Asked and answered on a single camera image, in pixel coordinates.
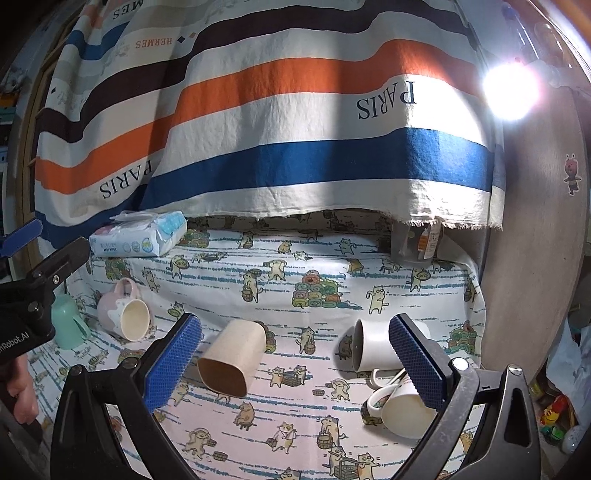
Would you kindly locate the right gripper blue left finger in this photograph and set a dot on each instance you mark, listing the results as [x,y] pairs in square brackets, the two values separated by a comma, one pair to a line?
[164,362]

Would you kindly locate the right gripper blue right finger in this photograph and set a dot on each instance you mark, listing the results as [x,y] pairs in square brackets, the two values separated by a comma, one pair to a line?
[417,355]

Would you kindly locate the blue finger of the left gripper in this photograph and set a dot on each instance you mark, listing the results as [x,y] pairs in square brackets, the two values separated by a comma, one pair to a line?
[12,243]

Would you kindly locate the beige square plastic cup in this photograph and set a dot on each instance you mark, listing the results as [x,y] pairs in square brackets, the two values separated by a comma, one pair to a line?
[230,364]

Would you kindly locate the mint green plastic cup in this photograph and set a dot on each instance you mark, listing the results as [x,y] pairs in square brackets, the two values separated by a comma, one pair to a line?
[71,330]

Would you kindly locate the person's left hand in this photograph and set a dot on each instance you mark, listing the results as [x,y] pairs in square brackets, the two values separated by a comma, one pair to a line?
[20,386]

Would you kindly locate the white patterned mug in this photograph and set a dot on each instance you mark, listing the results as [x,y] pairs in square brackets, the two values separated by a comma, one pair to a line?
[396,404]

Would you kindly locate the white mug dark interior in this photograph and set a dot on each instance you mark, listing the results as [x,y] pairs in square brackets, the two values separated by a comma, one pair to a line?
[371,347]

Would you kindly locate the pink and white mug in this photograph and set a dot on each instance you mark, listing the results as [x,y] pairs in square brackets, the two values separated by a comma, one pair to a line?
[123,313]

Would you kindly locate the cat print bed sheet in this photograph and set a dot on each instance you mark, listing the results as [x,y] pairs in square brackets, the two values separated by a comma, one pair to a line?
[306,284]

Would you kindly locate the baby wipes pack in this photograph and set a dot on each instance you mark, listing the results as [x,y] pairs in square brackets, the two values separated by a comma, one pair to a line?
[139,234]

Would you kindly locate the colourful toys on floor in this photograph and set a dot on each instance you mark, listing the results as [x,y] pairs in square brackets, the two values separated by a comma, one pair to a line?
[557,420]

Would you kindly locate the striped Paris blanket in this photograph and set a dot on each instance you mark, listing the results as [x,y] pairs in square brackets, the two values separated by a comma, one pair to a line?
[268,109]

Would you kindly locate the bright lamp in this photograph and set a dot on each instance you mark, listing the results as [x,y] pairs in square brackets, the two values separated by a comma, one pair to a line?
[511,90]

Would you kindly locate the cartoon wall sticker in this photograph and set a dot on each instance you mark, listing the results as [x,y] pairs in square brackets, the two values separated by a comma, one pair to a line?
[572,179]

